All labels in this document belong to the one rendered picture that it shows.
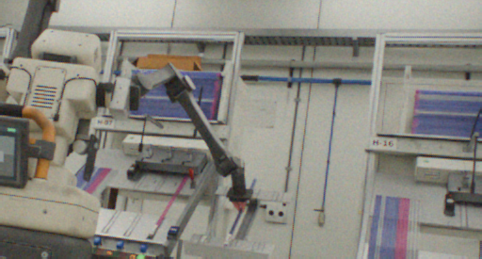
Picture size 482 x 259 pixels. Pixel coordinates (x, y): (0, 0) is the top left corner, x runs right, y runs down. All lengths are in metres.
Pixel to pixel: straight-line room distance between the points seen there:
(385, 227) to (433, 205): 0.27
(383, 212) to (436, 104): 0.59
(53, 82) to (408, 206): 1.56
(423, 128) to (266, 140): 1.84
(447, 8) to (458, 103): 1.90
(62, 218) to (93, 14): 4.06
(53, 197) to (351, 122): 3.24
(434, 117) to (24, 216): 1.97
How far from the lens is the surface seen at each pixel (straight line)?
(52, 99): 1.93
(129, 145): 3.15
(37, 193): 1.52
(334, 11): 4.79
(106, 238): 2.62
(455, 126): 2.91
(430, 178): 2.86
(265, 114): 4.57
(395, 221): 2.60
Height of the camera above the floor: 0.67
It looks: 10 degrees up
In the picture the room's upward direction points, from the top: 9 degrees clockwise
